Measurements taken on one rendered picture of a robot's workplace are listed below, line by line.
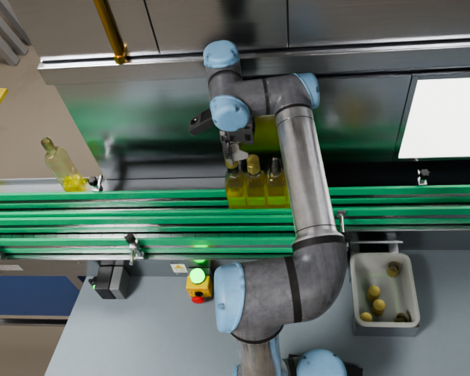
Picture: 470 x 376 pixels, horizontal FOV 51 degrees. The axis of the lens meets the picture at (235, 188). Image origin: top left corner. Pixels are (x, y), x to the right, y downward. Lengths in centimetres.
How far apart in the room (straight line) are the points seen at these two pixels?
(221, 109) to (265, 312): 39
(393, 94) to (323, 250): 60
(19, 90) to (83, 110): 228
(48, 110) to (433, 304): 269
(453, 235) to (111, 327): 108
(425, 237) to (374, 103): 47
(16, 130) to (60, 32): 219
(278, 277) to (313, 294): 6
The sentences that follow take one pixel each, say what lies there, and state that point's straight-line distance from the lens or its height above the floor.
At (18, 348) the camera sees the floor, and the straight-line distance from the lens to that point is 262.
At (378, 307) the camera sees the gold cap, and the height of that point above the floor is 81.
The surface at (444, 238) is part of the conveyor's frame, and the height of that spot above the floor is 83.
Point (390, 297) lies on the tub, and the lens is 155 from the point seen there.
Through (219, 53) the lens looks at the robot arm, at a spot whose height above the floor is 153.
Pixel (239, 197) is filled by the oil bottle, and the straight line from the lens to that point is 141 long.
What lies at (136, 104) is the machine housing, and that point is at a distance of 142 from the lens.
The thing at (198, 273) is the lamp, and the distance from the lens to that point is 149.
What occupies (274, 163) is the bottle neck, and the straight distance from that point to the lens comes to 134.
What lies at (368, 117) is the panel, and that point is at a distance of 138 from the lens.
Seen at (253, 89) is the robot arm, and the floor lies 151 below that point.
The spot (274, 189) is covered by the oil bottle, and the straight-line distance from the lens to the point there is 137.
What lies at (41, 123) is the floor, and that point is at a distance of 342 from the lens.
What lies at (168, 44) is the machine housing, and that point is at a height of 143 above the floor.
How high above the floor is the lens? 218
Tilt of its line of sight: 54 degrees down
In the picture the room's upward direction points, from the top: 11 degrees counter-clockwise
